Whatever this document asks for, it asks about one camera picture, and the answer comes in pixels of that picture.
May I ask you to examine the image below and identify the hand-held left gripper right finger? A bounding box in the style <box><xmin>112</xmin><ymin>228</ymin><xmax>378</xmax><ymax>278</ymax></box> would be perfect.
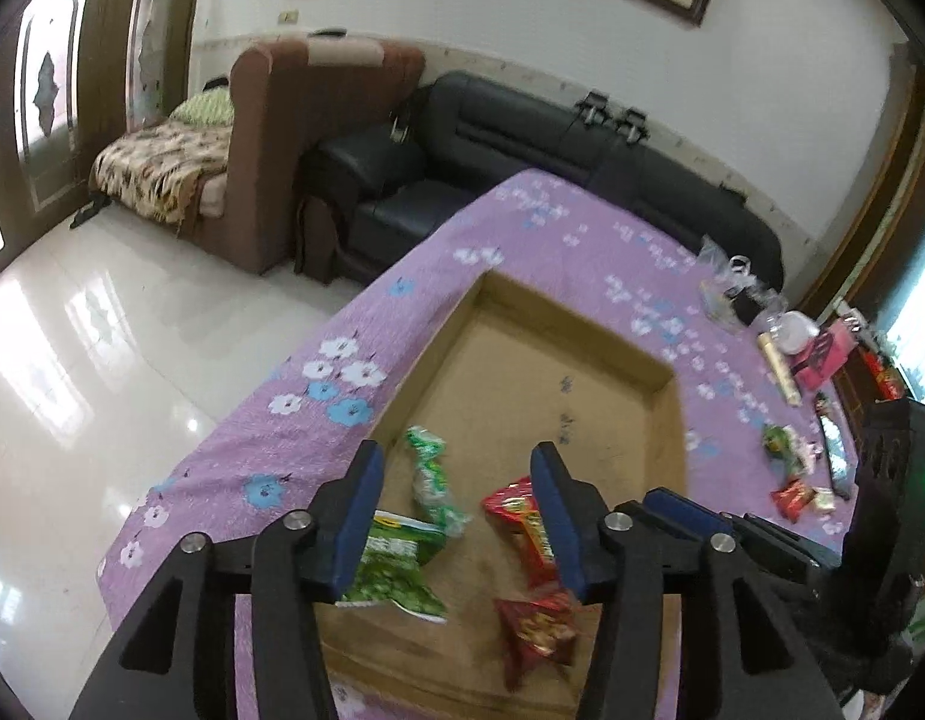
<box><xmin>530</xmin><ymin>441</ymin><xmax>846</xmax><ymax>720</ymax></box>

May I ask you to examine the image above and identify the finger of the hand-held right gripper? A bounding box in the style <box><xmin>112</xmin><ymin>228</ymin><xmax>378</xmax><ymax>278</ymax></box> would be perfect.
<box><xmin>721</xmin><ymin>511</ymin><xmax>845</xmax><ymax>586</ymax></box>
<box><xmin>642</xmin><ymin>487</ymin><xmax>737</xmax><ymax>541</ymax></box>

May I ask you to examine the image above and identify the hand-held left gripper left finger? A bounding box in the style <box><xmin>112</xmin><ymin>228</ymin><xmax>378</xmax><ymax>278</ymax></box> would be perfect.
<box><xmin>68</xmin><ymin>439</ymin><xmax>385</xmax><ymax>720</ymax></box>

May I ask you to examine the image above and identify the small red snack packet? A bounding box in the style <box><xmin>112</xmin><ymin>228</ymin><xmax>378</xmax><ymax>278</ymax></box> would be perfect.
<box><xmin>770</xmin><ymin>480</ymin><xmax>818</xmax><ymax>522</ymax></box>

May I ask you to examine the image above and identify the shallow cardboard box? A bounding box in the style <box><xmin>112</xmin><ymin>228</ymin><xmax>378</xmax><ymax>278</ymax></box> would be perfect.
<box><xmin>313</xmin><ymin>270</ymin><xmax>692</xmax><ymax>720</ymax></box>

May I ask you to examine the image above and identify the bright red snack packet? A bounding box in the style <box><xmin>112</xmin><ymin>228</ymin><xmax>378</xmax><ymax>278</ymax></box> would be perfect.
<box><xmin>481</xmin><ymin>476</ymin><xmax>561</xmax><ymax>590</ymax></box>

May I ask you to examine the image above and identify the flat green snack packet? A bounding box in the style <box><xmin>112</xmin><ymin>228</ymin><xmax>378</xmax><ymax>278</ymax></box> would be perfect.
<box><xmin>341</xmin><ymin>510</ymin><xmax>449</xmax><ymax>623</ymax></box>

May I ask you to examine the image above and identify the black smartphone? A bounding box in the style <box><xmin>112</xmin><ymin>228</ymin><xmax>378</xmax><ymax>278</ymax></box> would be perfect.
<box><xmin>813</xmin><ymin>392</ymin><xmax>854</xmax><ymax>502</ymax></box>

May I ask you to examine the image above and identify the twisted green snack packet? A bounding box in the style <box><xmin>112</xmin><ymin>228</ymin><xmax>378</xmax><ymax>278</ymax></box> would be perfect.
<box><xmin>404</xmin><ymin>426</ymin><xmax>471</xmax><ymax>537</ymax></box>

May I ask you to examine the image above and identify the small green snack packet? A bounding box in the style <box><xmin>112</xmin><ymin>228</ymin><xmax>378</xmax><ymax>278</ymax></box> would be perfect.
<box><xmin>761</xmin><ymin>424</ymin><xmax>809</xmax><ymax>477</ymax></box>

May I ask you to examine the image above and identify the dark red snack packet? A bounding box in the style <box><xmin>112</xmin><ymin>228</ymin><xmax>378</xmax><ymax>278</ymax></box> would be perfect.
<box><xmin>494</xmin><ymin>589</ymin><xmax>579</xmax><ymax>691</ymax></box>

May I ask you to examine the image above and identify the red printed box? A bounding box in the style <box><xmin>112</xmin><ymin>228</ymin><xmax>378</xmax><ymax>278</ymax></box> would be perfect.
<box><xmin>860</xmin><ymin>349</ymin><xmax>909</xmax><ymax>402</ymax></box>

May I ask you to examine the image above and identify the gold stick packet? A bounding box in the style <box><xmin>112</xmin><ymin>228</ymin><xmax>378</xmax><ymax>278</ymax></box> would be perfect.
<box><xmin>757</xmin><ymin>331</ymin><xmax>803</xmax><ymax>407</ymax></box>

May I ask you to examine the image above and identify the clear plastic cup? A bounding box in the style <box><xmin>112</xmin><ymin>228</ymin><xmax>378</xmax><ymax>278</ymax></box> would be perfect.
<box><xmin>770</xmin><ymin>311</ymin><xmax>819</xmax><ymax>353</ymax></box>

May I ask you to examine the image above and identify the clear plastic bag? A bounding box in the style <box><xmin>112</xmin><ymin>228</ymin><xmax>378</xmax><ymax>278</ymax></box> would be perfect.
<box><xmin>695</xmin><ymin>235</ymin><xmax>756</xmax><ymax>293</ymax></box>

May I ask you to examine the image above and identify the purple floral tablecloth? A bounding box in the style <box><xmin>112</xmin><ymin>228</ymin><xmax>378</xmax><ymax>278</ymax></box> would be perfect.
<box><xmin>95</xmin><ymin>169</ymin><xmax>884</xmax><ymax>720</ymax></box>

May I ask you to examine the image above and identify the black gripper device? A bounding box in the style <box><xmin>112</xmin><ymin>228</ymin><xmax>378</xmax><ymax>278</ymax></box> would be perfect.
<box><xmin>575</xmin><ymin>90</ymin><xmax>614</xmax><ymax>127</ymax></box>
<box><xmin>614</xmin><ymin>109</ymin><xmax>651</xmax><ymax>145</ymax></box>

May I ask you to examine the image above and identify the black leather sofa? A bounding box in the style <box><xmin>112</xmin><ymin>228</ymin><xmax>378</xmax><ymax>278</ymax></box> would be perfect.
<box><xmin>305</xmin><ymin>71</ymin><xmax>786</xmax><ymax>293</ymax></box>

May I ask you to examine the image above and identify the brown armchair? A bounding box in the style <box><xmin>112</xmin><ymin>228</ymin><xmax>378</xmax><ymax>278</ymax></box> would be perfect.
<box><xmin>178</xmin><ymin>37</ymin><xmax>426</xmax><ymax>275</ymax></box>

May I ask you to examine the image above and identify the patterned brown blanket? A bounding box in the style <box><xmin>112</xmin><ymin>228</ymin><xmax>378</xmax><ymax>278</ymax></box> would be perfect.
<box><xmin>88</xmin><ymin>120</ymin><xmax>235</xmax><ymax>230</ymax></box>

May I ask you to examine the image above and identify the black slipper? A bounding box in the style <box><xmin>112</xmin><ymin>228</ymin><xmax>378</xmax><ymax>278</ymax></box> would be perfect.
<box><xmin>68</xmin><ymin>195</ymin><xmax>111</xmax><ymax>230</ymax></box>

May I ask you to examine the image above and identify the green pillow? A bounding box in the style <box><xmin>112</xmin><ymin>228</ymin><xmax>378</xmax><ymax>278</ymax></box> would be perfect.
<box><xmin>169</xmin><ymin>88</ymin><xmax>235</xmax><ymax>127</ymax></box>

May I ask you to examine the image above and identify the wooden glass-panel door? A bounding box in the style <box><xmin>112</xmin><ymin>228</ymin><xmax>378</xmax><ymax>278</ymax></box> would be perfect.
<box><xmin>0</xmin><ymin>0</ymin><xmax>115</xmax><ymax>271</ymax></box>
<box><xmin>106</xmin><ymin>0</ymin><xmax>212</xmax><ymax>136</ymax></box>

